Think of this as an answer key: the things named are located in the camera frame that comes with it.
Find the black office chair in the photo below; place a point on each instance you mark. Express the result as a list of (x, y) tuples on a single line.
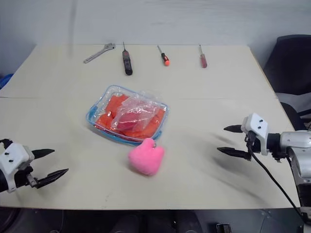
[(291, 68)]

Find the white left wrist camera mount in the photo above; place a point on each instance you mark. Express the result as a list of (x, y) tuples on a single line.
[(13, 159)]

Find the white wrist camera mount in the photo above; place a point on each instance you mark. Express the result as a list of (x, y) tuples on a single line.
[(13, 159), (256, 126)]

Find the blue object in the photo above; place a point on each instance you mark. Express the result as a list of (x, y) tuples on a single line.
[(4, 81)]

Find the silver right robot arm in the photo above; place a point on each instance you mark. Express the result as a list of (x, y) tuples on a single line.
[(295, 145)]

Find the clear pouch with orange contents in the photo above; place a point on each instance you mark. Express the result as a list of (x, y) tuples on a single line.
[(126, 116)]

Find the black electric screwdriver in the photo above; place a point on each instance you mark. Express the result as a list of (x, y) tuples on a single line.
[(127, 61)]

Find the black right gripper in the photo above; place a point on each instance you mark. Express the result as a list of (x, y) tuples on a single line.
[(252, 143)]

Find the silver adjustable wrench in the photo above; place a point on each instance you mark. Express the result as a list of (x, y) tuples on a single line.
[(98, 53)]

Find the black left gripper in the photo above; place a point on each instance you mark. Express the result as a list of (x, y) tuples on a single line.
[(23, 179)]

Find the pink plush heart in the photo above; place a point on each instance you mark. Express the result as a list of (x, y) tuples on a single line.
[(145, 159)]

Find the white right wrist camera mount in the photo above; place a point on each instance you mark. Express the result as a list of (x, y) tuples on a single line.
[(256, 126)]

